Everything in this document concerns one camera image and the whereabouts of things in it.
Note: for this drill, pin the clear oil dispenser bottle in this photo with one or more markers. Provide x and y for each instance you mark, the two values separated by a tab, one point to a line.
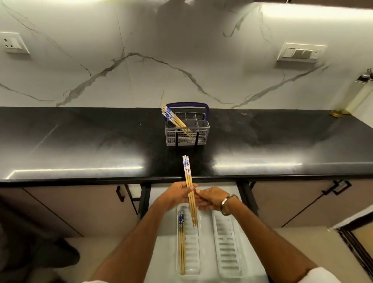
357	96

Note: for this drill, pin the white wall socket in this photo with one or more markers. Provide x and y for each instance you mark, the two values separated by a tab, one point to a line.
13	43

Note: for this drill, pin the dark wooden door frame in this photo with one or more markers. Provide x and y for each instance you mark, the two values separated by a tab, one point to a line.
355	247

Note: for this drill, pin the white pull-out drawer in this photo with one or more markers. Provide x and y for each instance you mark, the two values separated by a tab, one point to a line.
207	262

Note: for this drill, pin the person's right fingers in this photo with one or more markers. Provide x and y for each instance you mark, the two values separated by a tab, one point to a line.
202	191

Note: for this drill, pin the person's white sleeve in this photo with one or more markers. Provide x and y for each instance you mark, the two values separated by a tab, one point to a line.
320	277

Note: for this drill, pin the person's dark trouser leg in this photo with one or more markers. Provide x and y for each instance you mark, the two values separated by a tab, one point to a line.
32	250

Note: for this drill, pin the silver wrist bangle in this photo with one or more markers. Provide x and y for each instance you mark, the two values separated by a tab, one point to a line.
223	204

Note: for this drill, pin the person's right hand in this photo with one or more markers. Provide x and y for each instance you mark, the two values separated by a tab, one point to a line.
217	196

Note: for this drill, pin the beige cabinet door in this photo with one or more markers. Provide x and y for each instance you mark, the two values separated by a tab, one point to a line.
303	201
87	210

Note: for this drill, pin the white slotted cutlery tray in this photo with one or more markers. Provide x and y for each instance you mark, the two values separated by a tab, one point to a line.
192	250
227	250

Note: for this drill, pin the person's left hand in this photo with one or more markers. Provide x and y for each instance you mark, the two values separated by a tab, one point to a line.
176	196

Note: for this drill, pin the person's left thumb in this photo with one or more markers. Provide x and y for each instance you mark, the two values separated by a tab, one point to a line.
191	187

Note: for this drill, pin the blue-patterned wooden chopstick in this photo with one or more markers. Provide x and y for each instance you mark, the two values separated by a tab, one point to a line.
173	118
186	175
180	247
177	116
183	247
190	177

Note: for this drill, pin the person's right forearm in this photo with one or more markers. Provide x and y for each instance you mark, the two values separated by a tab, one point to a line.
271	242

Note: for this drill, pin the white wall switch panel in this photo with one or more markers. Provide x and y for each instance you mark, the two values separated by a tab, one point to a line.
301	53

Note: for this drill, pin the person's left forearm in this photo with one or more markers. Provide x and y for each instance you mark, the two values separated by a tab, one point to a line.
137	242

